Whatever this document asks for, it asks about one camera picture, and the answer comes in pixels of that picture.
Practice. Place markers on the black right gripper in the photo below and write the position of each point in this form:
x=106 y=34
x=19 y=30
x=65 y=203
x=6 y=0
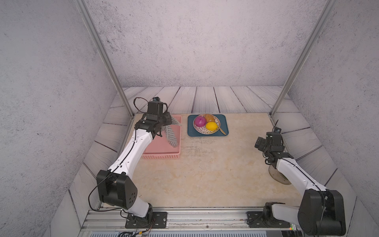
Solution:
x=262 y=144

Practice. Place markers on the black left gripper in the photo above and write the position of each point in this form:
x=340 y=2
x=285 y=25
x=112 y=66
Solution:
x=167 y=115

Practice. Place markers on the grey striped dishcloth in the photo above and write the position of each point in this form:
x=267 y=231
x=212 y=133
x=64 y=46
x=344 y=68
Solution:
x=170 y=134

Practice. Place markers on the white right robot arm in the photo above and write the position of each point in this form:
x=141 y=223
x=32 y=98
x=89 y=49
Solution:
x=321 y=212

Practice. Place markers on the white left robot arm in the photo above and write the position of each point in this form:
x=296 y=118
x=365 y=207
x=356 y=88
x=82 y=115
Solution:
x=115 y=185

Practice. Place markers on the pink perforated plastic basket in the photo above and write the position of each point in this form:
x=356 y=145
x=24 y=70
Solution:
x=160 y=147

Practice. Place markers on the teal rectangular tray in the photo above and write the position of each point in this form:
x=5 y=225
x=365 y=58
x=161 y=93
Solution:
x=193 y=133

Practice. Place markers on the purple onion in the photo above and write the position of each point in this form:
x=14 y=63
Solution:
x=200 y=121

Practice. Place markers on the speckled white plate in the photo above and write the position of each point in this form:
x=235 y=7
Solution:
x=203 y=130

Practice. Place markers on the brown potato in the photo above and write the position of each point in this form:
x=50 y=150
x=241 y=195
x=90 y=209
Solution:
x=209 y=118

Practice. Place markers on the yellow lemon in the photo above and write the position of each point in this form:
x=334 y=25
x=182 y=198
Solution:
x=212 y=126

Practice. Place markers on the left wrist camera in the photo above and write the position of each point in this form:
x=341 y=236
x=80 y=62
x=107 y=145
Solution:
x=155 y=107

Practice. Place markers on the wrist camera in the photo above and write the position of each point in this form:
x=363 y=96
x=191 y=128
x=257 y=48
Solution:
x=155 y=107
x=275 y=128

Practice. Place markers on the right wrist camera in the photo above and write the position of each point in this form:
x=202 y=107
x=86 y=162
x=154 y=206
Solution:
x=275 y=128

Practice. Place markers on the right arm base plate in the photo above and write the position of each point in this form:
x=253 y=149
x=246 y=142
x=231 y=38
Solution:
x=265 y=218

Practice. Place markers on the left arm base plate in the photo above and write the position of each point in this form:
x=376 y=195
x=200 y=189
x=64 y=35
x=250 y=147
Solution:
x=153 y=219

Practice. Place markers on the aluminium left frame post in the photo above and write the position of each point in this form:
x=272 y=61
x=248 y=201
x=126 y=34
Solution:
x=85 y=14

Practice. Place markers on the aluminium frame post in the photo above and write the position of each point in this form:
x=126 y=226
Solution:
x=85 y=14
x=315 y=33

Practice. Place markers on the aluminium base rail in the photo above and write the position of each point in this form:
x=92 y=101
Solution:
x=185 y=222

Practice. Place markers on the aluminium right frame post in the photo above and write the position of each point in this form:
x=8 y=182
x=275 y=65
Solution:
x=315 y=33

